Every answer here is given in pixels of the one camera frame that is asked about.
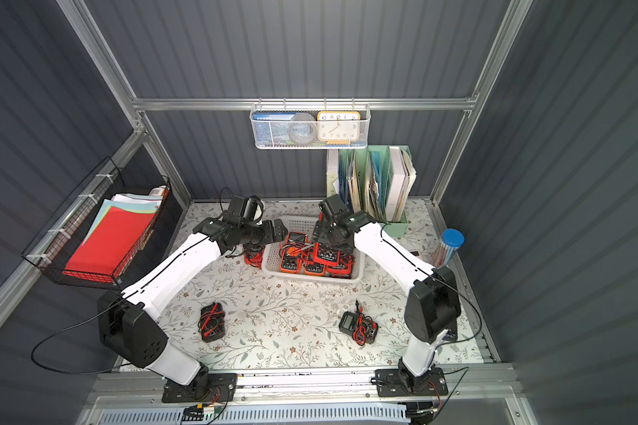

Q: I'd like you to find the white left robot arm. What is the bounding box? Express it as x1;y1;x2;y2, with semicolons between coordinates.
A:
97;195;288;386

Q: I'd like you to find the red ANENG multimeter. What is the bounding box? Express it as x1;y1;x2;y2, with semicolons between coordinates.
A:
326;253;354;279

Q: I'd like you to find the green file organizer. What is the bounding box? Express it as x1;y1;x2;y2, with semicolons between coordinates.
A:
326;145;418;237

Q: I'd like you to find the dark green multimeter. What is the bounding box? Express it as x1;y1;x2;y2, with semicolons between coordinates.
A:
286;231;308;244

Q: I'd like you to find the blue box in basket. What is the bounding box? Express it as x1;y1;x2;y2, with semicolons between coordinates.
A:
250;112;296;149

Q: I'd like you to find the white wire hanging basket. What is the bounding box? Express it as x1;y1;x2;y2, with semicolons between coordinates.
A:
249;103;372;151

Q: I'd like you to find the red paper folder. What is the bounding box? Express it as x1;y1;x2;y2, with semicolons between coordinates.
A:
63;201;157;283

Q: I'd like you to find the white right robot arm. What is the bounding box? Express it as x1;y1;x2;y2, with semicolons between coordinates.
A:
313;195;462;392

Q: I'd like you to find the orange multimeter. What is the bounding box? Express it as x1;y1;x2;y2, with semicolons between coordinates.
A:
279;251;303;274
303;260;326;276

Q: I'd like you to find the black wire wall basket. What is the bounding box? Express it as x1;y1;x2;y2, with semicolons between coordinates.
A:
22;162;171;290

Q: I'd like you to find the white plastic basket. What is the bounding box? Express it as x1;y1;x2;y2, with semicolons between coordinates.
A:
262;215;365;284

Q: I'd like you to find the grey tape roll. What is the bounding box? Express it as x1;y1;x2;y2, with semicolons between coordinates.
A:
287;113;317;145

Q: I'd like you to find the orange alarm clock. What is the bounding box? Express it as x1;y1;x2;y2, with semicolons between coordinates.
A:
317;111;362;143

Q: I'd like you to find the small black multimeter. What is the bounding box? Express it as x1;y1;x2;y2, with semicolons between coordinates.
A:
338;300;379;346
198;302;226;343

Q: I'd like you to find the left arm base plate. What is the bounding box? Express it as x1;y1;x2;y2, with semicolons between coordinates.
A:
161;373;239;404

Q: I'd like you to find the blue lid pencil tube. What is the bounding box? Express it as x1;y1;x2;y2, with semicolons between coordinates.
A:
432;228;465;268

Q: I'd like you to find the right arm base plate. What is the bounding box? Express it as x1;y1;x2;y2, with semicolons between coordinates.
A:
370;368;449;398

